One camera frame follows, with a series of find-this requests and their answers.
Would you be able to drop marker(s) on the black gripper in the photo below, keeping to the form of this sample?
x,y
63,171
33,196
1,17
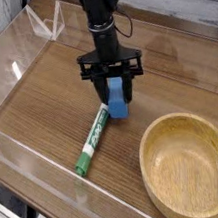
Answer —
x,y
97,70

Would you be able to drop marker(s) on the blue foam block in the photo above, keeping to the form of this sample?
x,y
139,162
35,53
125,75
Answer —
x,y
117,106

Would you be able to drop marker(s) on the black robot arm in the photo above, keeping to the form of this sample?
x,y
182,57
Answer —
x,y
109,59

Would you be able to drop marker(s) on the brown wooden bowl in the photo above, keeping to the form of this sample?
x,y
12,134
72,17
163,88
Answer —
x,y
179,165

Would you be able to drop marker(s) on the green dry erase marker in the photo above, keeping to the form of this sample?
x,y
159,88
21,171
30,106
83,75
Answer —
x,y
83,163

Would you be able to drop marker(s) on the clear acrylic tray wall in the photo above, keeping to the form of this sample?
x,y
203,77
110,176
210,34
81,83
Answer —
x,y
46,110

